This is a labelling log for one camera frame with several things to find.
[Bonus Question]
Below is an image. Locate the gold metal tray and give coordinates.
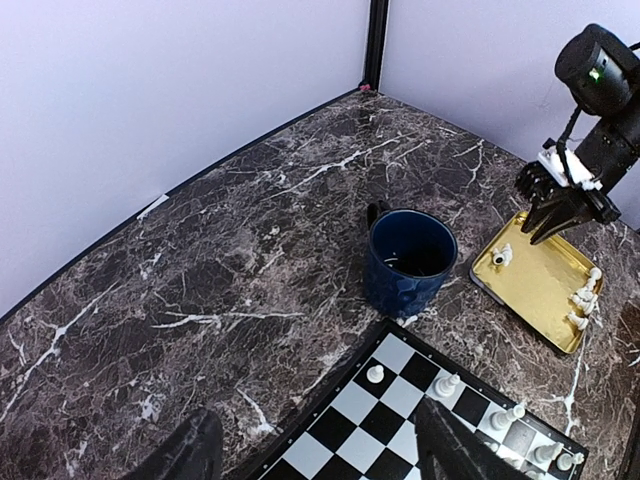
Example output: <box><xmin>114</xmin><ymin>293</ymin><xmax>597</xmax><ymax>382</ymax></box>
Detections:
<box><xmin>470</xmin><ymin>211</ymin><xmax>604</xmax><ymax>354</ymax></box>

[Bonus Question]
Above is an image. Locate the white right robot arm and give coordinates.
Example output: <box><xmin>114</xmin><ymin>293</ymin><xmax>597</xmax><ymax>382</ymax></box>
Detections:
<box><xmin>515</xmin><ymin>24</ymin><xmax>639</xmax><ymax>245</ymax></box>

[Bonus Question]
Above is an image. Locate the dark blue enamel mug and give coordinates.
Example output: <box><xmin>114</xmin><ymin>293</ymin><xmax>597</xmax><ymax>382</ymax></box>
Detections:
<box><xmin>364</xmin><ymin>201</ymin><xmax>458</xmax><ymax>318</ymax></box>

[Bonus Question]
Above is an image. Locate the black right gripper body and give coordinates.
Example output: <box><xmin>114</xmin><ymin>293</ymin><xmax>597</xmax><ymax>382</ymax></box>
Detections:
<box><xmin>519</xmin><ymin>182</ymin><xmax>621</xmax><ymax>245</ymax></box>

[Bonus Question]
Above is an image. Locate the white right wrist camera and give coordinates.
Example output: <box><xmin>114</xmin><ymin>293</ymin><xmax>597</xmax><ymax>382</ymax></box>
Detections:
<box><xmin>537</xmin><ymin>148</ymin><xmax>603</xmax><ymax>191</ymax></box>

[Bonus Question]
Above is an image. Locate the white chess pawn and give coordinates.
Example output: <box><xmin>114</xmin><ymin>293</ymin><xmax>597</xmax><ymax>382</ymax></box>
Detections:
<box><xmin>366</xmin><ymin>364</ymin><xmax>385</xmax><ymax>384</ymax></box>

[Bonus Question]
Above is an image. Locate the white chess piece on tray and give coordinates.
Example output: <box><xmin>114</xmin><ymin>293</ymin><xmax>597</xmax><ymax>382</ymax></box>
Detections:
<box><xmin>491</xmin><ymin>243</ymin><xmax>513</xmax><ymax>267</ymax></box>
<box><xmin>567</xmin><ymin>267</ymin><xmax>602</xmax><ymax>331</ymax></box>

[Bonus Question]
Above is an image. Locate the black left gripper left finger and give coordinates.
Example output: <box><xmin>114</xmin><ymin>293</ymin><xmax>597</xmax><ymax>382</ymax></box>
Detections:
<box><xmin>123</xmin><ymin>408</ymin><xmax>223</xmax><ymax>480</ymax></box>

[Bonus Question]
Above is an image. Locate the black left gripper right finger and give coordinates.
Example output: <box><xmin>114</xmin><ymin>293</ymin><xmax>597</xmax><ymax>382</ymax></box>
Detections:
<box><xmin>414</xmin><ymin>397</ymin><xmax>525</xmax><ymax>479</ymax></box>

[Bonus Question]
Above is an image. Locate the black right frame post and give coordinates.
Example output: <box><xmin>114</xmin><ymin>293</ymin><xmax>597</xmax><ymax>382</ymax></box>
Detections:
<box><xmin>359</xmin><ymin>0</ymin><xmax>389</xmax><ymax>91</ymax></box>

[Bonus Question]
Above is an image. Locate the black and white chessboard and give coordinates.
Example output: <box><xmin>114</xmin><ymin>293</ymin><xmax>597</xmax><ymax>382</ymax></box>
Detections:
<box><xmin>247</xmin><ymin>319</ymin><xmax>590</xmax><ymax>480</ymax></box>

